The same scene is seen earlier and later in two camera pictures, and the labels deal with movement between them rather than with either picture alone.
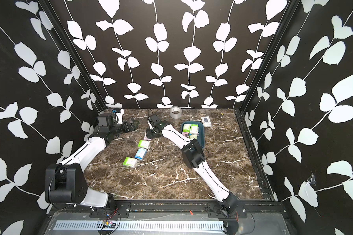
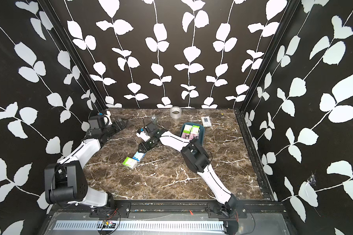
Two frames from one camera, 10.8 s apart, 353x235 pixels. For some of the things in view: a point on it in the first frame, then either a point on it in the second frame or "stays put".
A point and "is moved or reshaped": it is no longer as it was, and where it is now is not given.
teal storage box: x=200 y=139 stays put
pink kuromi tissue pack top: x=145 y=137 is moved or reshaped
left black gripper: x=132 y=127 to x=118 y=128
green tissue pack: x=194 y=129 stays put
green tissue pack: x=187 y=128 stays put
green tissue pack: x=130 y=162 stays put
